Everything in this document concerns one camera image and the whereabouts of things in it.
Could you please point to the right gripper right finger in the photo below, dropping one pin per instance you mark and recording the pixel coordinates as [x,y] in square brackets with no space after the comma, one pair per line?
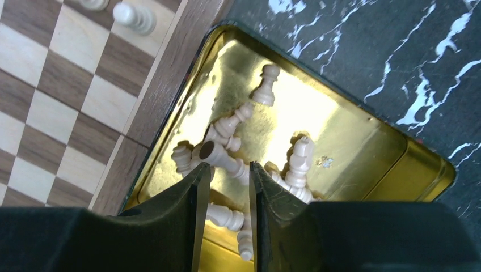
[290,235]

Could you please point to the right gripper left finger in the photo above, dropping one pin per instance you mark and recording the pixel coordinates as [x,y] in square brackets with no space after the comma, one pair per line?
[163,233]

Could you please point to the light chess piece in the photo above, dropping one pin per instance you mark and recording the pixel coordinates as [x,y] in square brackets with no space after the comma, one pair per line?
[138,18]
[93,5]

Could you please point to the pile of light pieces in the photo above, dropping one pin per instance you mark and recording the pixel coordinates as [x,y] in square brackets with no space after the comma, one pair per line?
[218,140]

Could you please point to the gold tin with light pieces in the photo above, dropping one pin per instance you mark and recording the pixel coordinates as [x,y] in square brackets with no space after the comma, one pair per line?
[357,157]

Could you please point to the light bishop lying in tin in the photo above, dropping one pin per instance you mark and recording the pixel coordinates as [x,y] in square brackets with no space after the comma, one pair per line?
[214,154]

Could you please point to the light pawn in tin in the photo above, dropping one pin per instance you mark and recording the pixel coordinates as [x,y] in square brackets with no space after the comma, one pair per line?
[263,94]

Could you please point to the wooden chessboard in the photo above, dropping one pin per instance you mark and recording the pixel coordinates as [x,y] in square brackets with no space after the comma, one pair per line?
[82,96]

